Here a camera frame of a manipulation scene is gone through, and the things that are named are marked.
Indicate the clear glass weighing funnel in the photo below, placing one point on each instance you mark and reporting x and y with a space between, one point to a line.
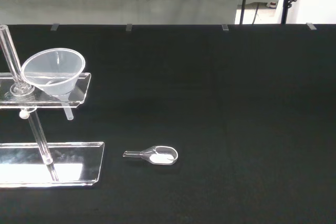
160 159

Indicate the clear acrylic funnel stand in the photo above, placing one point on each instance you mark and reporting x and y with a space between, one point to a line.
86 155

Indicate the black bench cloth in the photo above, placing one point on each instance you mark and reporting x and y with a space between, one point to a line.
236 103

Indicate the clear cloth clip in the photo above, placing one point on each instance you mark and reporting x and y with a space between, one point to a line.
128 27
225 27
311 26
54 27

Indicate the small red and white object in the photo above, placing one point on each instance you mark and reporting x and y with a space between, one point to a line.
272 4

